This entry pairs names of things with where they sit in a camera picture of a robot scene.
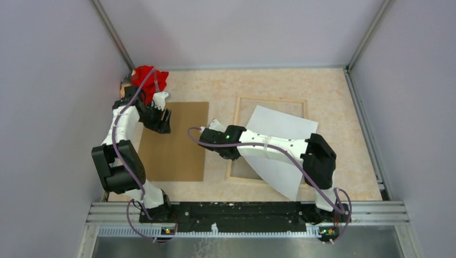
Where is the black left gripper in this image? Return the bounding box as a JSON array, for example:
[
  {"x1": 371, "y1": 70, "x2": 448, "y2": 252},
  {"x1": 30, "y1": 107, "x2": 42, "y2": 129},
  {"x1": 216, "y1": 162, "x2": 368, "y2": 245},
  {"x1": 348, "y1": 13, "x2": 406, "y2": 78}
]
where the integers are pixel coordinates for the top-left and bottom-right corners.
[{"x1": 139, "y1": 102, "x2": 172, "y2": 134}]

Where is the brown cardboard backing board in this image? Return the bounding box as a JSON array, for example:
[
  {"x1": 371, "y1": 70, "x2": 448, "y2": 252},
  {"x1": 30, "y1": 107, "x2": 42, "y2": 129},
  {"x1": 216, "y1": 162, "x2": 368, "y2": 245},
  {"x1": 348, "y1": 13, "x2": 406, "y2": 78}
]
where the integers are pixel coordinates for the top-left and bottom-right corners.
[{"x1": 138, "y1": 102, "x2": 209, "y2": 182}]

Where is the white wooden picture frame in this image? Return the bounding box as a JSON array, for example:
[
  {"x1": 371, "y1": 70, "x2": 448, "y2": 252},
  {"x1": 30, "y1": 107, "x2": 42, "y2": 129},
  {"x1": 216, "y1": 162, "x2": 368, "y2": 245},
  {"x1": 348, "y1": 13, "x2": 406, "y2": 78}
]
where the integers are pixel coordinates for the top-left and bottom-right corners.
[{"x1": 225, "y1": 95, "x2": 309, "y2": 184}]

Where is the printed photo with white border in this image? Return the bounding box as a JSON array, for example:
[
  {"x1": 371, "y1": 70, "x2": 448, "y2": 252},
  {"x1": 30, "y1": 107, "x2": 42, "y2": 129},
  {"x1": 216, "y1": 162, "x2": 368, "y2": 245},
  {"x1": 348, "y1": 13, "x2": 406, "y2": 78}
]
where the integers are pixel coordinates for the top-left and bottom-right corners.
[{"x1": 245, "y1": 105, "x2": 318, "y2": 201}]

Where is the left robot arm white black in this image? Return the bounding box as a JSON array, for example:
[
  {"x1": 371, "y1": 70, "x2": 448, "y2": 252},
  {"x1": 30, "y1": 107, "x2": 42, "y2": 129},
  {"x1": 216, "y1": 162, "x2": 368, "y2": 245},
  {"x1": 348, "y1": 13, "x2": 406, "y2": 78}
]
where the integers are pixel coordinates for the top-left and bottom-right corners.
[{"x1": 91, "y1": 92, "x2": 173, "y2": 223}]

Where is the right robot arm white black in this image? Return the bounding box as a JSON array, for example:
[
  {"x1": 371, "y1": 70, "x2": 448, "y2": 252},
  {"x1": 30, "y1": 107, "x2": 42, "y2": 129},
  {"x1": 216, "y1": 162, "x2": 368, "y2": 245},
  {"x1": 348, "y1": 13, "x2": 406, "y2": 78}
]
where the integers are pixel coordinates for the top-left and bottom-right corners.
[{"x1": 191, "y1": 125, "x2": 352, "y2": 221}]

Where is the red crumpled cloth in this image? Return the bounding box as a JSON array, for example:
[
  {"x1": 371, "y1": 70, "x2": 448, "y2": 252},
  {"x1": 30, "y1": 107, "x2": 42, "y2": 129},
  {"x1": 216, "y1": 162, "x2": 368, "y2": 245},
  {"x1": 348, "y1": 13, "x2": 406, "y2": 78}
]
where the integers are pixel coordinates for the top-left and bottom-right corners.
[{"x1": 119, "y1": 66, "x2": 169, "y2": 105}]

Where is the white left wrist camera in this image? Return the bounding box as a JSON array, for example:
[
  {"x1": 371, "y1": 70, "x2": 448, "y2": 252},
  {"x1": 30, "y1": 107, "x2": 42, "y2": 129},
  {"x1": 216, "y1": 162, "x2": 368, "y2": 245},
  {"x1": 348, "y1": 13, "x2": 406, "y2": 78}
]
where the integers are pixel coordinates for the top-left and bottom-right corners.
[{"x1": 152, "y1": 91, "x2": 171, "y2": 111}]

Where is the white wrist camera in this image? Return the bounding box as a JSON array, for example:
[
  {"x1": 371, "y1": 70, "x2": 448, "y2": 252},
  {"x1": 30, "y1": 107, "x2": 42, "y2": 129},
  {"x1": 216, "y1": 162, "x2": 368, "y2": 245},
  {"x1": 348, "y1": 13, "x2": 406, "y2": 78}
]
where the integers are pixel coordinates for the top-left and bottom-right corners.
[
  {"x1": 199, "y1": 118, "x2": 226, "y2": 133},
  {"x1": 152, "y1": 91, "x2": 171, "y2": 111}
]

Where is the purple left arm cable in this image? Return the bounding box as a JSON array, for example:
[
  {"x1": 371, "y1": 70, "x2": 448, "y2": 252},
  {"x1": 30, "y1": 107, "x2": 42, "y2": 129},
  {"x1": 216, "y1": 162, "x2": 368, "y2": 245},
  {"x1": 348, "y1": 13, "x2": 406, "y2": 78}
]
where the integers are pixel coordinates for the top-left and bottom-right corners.
[{"x1": 111, "y1": 67, "x2": 177, "y2": 244}]

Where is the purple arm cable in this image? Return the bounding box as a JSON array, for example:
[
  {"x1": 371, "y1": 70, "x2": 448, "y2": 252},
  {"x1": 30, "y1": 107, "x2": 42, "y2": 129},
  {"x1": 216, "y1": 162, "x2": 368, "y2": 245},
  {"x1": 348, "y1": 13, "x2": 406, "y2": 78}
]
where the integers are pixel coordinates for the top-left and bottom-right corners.
[
  {"x1": 111, "y1": 67, "x2": 177, "y2": 244},
  {"x1": 187, "y1": 127, "x2": 353, "y2": 245}
]

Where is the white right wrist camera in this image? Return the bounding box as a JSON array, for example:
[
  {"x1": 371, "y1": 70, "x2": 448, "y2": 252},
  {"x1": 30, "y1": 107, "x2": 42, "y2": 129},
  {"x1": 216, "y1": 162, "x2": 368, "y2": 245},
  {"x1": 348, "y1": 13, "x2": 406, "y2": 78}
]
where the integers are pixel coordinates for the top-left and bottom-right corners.
[{"x1": 199, "y1": 118, "x2": 226, "y2": 133}]

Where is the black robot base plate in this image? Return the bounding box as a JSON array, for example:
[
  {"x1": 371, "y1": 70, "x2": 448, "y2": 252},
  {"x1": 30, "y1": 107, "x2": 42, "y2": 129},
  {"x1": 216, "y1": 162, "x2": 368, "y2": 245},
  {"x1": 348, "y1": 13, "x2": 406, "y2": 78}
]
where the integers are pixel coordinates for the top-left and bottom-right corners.
[{"x1": 139, "y1": 202, "x2": 349, "y2": 233}]

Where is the aluminium front rail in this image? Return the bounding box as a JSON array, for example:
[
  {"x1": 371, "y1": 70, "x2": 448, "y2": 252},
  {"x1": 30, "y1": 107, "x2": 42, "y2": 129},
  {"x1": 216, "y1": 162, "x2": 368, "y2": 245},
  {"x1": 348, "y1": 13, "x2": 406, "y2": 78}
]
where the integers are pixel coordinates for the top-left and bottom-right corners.
[{"x1": 86, "y1": 201, "x2": 409, "y2": 241}]

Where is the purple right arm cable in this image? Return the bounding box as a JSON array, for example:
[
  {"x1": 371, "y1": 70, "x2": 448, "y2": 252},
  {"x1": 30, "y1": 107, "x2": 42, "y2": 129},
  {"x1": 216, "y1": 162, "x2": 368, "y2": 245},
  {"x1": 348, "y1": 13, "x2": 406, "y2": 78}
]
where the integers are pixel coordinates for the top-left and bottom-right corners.
[{"x1": 187, "y1": 127, "x2": 353, "y2": 245}]

